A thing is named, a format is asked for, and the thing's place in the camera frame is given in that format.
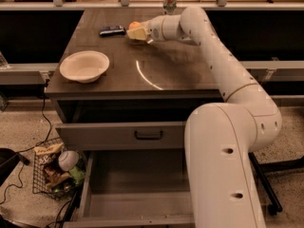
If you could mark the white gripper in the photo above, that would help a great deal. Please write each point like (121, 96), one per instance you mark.
(155, 28)

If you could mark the orange fruit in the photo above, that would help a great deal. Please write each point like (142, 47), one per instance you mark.
(134, 25)

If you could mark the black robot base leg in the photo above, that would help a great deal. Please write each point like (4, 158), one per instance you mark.
(262, 168)

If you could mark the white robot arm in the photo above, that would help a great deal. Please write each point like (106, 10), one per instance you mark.
(219, 136)

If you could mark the white paper bowl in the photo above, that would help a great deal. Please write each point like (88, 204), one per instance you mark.
(84, 67)

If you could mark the grey drawer cabinet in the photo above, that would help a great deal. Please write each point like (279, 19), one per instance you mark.
(161, 83)

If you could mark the upper grey drawer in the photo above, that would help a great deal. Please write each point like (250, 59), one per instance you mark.
(121, 136)

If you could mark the white bowl in basket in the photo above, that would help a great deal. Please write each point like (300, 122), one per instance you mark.
(68, 159)

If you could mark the snack chip bag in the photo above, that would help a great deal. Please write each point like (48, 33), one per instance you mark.
(46, 155)

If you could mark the green snack bag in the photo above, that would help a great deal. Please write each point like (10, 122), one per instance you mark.
(78, 175)

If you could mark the open bottom grey drawer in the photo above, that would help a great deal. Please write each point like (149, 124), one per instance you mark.
(135, 189)

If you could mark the black object at left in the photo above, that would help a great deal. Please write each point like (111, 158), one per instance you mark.
(8, 161)

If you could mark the black wire basket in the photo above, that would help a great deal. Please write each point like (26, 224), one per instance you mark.
(50, 179)

